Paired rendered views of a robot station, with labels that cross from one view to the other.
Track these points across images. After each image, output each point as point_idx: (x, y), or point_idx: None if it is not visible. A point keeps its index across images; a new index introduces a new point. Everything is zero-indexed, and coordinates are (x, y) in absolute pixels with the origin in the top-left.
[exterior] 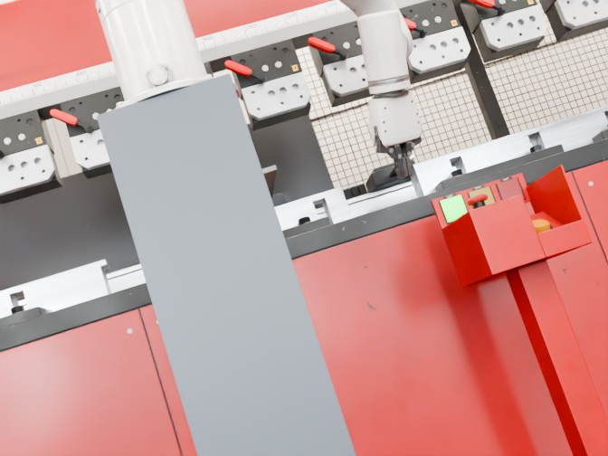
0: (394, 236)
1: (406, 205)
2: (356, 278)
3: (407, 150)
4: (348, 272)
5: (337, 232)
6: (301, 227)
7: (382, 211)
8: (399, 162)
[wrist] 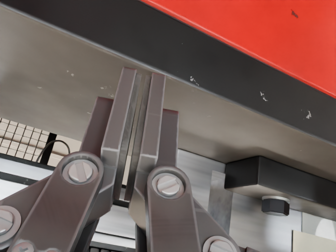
0: (212, 11)
1: (137, 47)
2: (316, 14)
3: (87, 194)
4: (324, 32)
5: (323, 117)
6: (307, 193)
7: (211, 86)
8: (169, 156)
